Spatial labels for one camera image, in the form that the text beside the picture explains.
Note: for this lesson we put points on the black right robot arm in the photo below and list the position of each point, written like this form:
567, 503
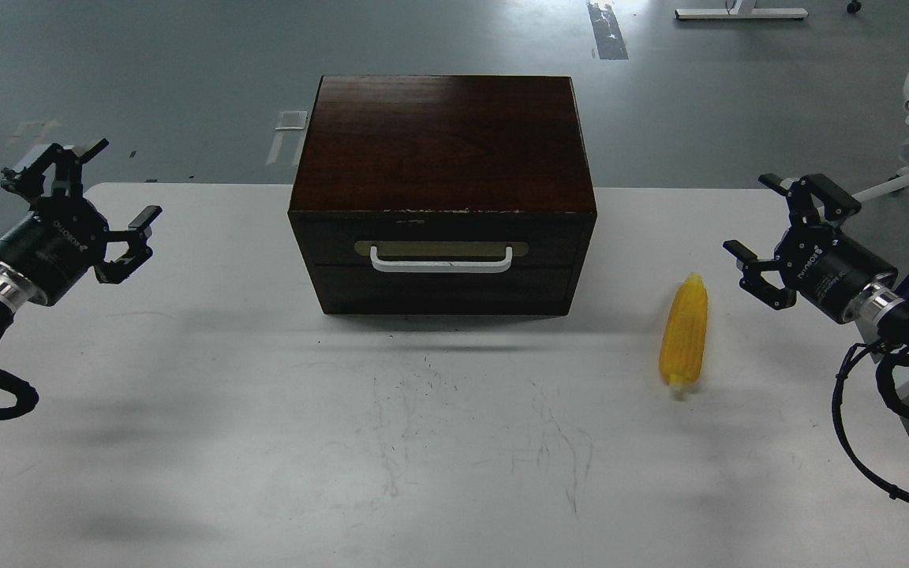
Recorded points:
886, 309

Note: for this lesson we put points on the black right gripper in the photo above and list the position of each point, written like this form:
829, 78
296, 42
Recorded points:
815, 257

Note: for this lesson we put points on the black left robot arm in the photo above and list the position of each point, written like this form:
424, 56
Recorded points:
18, 397

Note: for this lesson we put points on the dark wooden drawer cabinet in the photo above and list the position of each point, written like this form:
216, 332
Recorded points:
444, 145

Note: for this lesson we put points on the black tape strip on floor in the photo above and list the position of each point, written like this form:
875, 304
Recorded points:
609, 42

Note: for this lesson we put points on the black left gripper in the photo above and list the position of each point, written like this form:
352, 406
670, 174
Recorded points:
64, 235

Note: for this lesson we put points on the wooden drawer with white handle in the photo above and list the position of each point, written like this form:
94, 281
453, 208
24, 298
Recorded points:
536, 240

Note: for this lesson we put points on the yellow corn cob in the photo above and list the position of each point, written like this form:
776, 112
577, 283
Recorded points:
682, 347

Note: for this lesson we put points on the white desk base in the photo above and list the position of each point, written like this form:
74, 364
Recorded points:
741, 11

